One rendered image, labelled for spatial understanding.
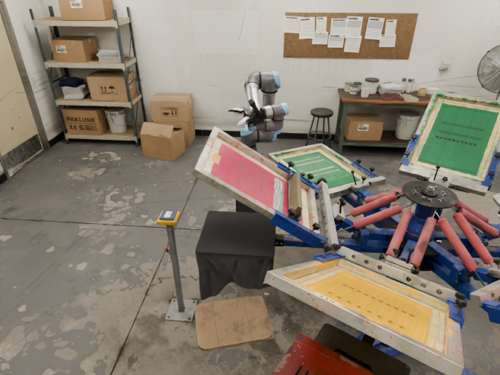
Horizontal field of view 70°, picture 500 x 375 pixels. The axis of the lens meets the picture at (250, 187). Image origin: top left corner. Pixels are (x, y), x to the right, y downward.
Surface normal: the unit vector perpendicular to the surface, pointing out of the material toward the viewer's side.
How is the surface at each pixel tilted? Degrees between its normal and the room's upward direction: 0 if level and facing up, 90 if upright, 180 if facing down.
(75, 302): 0
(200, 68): 90
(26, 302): 0
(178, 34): 90
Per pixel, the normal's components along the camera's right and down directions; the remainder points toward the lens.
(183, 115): -0.01, 0.52
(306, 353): 0.00, -0.86
